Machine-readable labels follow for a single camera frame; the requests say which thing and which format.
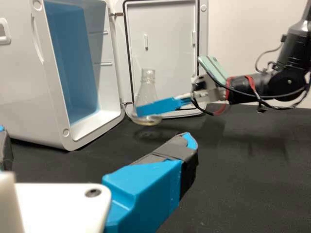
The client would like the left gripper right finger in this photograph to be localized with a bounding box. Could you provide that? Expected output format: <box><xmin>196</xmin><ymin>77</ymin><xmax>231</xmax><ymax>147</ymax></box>
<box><xmin>102</xmin><ymin>132</ymin><xmax>200</xmax><ymax>233</ymax></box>

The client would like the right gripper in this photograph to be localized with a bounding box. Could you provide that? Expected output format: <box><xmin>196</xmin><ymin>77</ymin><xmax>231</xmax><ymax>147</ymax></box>
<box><xmin>135</xmin><ymin>73</ymin><xmax>231</xmax><ymax>118</ymax></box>

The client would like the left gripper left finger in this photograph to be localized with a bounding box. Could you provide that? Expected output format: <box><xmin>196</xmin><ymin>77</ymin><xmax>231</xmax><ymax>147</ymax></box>
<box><xmin>0</xmin><ymin>124</ymin><xmax>14</xmax><ymax>171</ymax></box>

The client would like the clear flask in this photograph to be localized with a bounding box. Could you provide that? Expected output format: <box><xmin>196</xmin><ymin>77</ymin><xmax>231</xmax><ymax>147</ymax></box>
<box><xmin>131</xmin><ymin>68</ymin><xmax>163</xmax><ymax>127</ymax></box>

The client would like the white incubator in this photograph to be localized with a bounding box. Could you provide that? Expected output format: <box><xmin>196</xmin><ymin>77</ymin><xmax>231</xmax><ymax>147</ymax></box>
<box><xmin>0</xmin><ymin>0</ymin><xmax>126</xmax><ymax>152</ymax></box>

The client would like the incubator door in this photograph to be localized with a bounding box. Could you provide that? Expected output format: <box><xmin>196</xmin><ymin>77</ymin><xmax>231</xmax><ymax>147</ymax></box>
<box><xmin>109</xmin><ymin>0</ymin><xmax>210</xmax><ymax>120</ymax></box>

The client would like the right wrist camera phone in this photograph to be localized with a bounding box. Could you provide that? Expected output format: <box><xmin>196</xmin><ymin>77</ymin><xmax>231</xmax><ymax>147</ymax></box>
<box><xmin>197</xmin><ymin>55</ymin><xmax>229</xmax><ymax>86</ymax></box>

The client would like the black cable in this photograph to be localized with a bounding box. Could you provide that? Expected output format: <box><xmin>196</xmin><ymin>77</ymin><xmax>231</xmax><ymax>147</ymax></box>
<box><xmin>213</xmin><ymin>81</ymin><xmax>268</xmax><ymax>114</ymax></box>

